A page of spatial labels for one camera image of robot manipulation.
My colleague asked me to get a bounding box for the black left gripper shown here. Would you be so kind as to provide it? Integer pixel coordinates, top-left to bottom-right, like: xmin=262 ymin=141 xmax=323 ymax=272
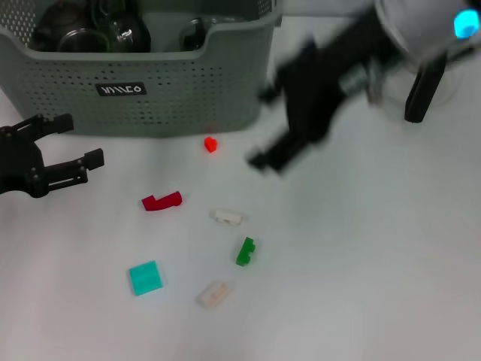
xmin=0 ymin=114 xmax=105 ymax=199

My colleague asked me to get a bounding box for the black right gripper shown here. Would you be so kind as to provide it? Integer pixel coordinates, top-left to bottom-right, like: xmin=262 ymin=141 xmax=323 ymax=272
xmin=246 ymin=11 xmax=405 ymax=176

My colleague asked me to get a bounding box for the glass teacup with black base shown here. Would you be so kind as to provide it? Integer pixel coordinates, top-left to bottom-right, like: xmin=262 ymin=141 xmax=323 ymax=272
xmin=179 ymin=17 xmax=211 ymax=52
xmin=98 ymin=17 xmax=153 ymax=53
xmin=89 ymin=0 xmax=142 ymax=23
xmin=56 ymin=29 xmax=110 ymax=53

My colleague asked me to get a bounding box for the small white block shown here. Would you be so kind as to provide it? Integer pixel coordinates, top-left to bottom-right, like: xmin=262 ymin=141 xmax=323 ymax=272
xmin=209 ymin=208 xmax=247 ymax=228

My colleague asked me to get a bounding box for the green stepped block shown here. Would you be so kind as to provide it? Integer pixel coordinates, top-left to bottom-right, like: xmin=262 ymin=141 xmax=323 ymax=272
xmin=235 ymin=236 xmax=258 ymax=267

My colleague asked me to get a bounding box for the large translucent white block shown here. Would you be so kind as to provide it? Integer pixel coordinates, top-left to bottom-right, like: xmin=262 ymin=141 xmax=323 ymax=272
xmin=195 ymin=280 xmax=236 ymax=311

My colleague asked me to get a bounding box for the grey-green perforated storage bin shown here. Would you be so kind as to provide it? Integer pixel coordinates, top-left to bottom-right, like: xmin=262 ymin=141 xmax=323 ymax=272
xmin=0 ymin=0 xmax=286 ymax=137

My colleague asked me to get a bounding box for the dark red curved block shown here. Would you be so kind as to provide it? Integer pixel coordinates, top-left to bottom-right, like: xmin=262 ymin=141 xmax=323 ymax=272
xmin=141 ymin=190 xmax=183 ymax=212

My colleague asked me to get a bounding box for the teal ridged block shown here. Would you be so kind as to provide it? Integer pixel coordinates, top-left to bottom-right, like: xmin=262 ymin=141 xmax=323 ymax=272
xmin=128 ymin=260 xmax=165 ymax=297

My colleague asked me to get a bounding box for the dark brown clay teapot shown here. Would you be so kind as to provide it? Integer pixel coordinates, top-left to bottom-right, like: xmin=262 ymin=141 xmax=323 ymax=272
xmin=30 ymin=0 xmax=95 ymax=52

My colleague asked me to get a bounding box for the silver elbow connector with cable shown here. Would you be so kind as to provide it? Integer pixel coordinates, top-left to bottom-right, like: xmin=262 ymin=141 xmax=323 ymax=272
xmin=366 ymin=62 xmax=385 ymax=106

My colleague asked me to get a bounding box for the glass carafe with black handle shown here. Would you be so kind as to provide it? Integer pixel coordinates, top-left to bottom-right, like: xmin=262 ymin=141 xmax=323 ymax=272
xmin=370 ymin=41 xmax=469 ymax=124

